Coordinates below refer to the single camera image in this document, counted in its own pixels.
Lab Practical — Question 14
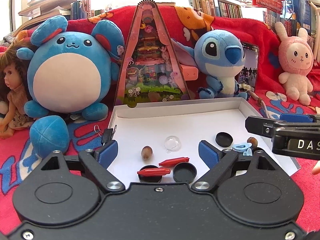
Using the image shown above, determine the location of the brown hazelnut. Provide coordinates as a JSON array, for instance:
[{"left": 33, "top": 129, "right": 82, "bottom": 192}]
[
  {"left": 247, "top": 137, "right": 258, "bottom": 148},
  {"left": 141, "top": 146, "right": 153, "bottom": 160}
]

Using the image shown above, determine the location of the black round cap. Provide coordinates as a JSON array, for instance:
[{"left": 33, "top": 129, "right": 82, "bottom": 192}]
[
  {"left": 215, "top": 132, "right": 233, "bottom": 148},
  {"left": 138, "top": 165, "right": 162, "bottom": 183},
  {"left": 172, "top": 162, "right": 197, "bottom": 184}
]

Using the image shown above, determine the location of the light blue plastic clip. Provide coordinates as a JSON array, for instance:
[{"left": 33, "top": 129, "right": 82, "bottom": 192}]
[{"left": 232, "top": 142, "right": 253, "bottom": 156}]

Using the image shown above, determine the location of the clear plastic dome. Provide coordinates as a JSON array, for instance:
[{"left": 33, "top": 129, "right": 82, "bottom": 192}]
[{"left": 164, "top": 135, "right": 181, "bottom": 153}]

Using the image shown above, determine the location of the person's hand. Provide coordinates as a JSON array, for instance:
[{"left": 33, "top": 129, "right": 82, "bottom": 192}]
[{"left": 311, "top": 161, "right": 320, "bottom": 175}]

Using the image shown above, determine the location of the black binder clip on box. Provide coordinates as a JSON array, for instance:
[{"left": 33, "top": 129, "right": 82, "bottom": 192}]
[{"left": 94, "top": 125, "right": 117, "bottom": 146}]

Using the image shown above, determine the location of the black smartphone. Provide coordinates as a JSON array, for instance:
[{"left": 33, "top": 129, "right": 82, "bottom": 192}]
[{"left": 236, "top": 42, "right": 259, "bottom": 92}]

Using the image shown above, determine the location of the white shallow cardboard box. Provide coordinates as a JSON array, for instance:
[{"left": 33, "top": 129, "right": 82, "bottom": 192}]
[{"left": 105, "top": 97, "right": 302, "bottom": 188}]

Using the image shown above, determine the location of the pink bunny plush toy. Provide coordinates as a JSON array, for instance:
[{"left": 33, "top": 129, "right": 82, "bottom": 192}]
[{"left": 274, "top": 22, "right": 313, "bottom": 106}]

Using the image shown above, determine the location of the Stitch plush toy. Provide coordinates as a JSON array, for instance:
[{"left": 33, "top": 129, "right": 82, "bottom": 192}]
[{"left": 172, "top": 29, "right": 249, "bottom": 100}]

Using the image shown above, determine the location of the blue round plush toy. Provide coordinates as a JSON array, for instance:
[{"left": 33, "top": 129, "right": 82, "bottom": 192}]
[{"left": 17, "top": 16, "right": 124, "bottom": 158}]

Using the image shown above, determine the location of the pink triangular diorama house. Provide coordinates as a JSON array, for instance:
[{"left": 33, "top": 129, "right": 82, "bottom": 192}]
[{"left": 115, "top": 0, "right": 198, "bottom": 107}]

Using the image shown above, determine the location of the brown-haired doll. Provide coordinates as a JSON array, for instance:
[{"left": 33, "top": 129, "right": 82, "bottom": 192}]
[{"left": 1, "top": 42, "right": 34, "bottom": 139}]

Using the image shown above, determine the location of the blue paper bag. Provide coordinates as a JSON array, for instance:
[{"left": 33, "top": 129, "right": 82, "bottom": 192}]
[{"left": 281, "top": 0, "right": 312, "bottom": 35}]

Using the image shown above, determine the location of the row of books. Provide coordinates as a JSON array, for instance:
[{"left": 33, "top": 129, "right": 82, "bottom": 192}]
[{"left": 189, "top": 0, "right": 242, "bottom": 18}]

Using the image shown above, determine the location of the stack of papers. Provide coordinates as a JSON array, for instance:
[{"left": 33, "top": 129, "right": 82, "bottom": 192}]
[{"left": 18, "top": 0, "right": 77, "bottom": 17}]

